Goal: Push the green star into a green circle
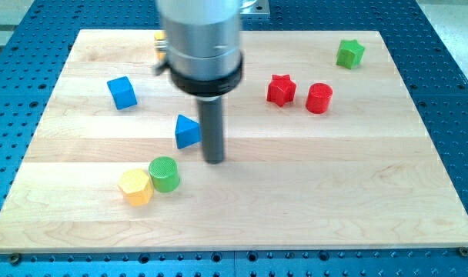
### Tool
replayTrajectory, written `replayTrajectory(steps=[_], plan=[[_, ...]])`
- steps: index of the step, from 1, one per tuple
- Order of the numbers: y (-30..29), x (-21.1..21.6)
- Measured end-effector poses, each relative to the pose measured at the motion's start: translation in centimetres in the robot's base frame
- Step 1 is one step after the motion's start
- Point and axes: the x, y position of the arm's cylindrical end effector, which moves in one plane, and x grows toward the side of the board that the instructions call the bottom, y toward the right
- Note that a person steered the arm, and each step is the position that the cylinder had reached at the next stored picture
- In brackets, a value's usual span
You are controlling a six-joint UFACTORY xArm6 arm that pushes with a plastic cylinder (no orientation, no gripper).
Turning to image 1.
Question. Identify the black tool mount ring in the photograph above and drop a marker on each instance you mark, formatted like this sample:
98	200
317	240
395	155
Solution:
210	88

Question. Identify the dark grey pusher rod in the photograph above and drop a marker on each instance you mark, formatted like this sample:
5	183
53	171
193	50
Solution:
211	127

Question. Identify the wooden board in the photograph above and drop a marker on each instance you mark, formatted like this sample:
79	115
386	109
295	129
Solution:
362	175

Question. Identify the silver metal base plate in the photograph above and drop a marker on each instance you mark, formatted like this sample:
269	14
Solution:
255	9

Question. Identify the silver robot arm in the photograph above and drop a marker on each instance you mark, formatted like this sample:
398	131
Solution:
205	60

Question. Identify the red cylinder block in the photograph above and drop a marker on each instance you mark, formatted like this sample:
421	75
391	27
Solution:
318	98

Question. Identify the blue triangle block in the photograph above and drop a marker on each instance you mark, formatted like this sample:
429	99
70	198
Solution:
187	132

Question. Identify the green star block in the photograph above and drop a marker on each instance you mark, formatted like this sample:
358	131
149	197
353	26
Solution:
349	53

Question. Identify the yellow block behind arm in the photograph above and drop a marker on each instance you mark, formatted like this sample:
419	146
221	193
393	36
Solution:
160	44

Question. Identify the green cylinder block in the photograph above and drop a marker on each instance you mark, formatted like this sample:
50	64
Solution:
164	174

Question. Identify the yellow hexagon block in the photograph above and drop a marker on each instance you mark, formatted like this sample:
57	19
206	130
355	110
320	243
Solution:
136	187

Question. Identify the red star block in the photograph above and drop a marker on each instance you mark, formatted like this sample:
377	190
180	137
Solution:
281	90

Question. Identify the blue cube block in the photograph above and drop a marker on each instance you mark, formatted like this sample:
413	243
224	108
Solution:
122	92

